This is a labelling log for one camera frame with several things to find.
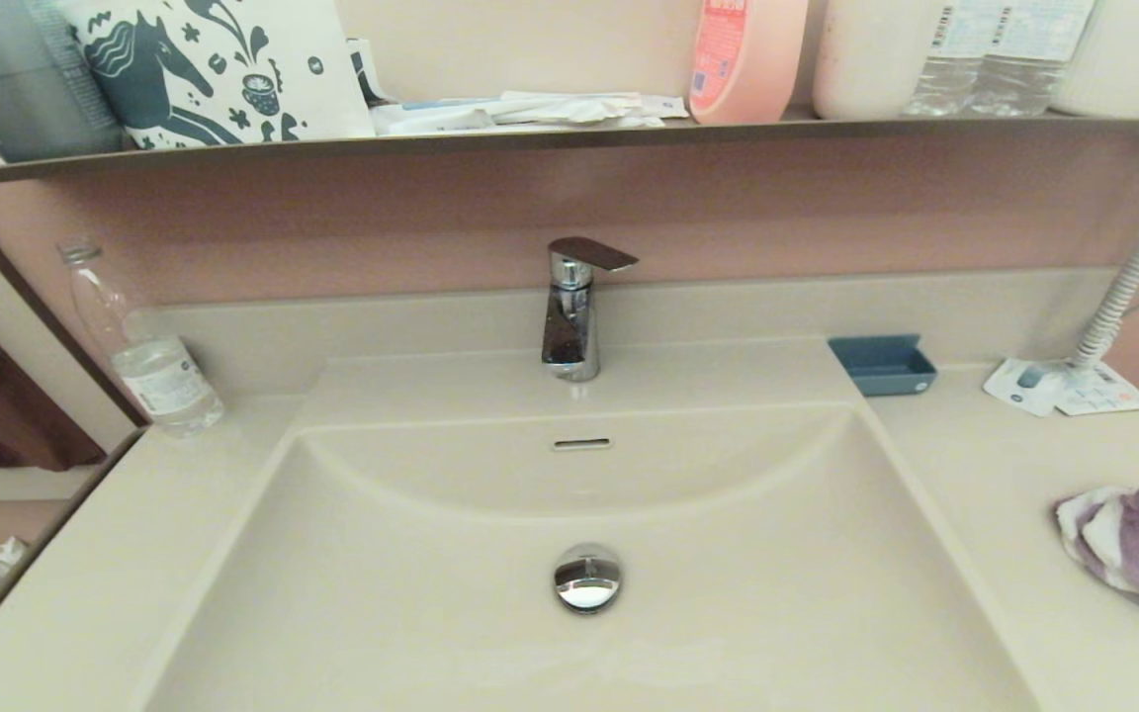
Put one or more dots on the chrome sink drain stopper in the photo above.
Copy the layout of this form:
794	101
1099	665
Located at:
586	581

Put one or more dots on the clear capless water bottle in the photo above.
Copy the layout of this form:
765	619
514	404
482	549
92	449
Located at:
159	381

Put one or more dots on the blue soap dish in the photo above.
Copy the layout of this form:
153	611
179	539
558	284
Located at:
884	366

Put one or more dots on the brown wall shelf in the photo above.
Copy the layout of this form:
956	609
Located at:
728	133

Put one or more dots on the white bag with horse print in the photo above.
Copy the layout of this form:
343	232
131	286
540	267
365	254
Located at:
223	69

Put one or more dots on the purple white striped towel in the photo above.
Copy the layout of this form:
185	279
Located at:
1138	544

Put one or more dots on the pink plastic bottle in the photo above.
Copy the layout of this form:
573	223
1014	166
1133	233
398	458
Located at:
743	59

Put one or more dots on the beige ceramic sink basin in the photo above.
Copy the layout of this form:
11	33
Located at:
629	633

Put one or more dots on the white round container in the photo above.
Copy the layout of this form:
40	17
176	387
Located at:
871	54

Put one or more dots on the chrome lever faucet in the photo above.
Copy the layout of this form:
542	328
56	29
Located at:
569	326

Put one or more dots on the clear labelled water bottle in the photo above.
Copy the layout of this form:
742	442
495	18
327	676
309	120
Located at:
947	69
1029	59

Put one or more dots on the white paper leaflet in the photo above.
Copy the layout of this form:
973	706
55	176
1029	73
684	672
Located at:
1113	396

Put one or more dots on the white paper sachet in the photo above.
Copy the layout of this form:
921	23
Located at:
550	107
431	119
666	105

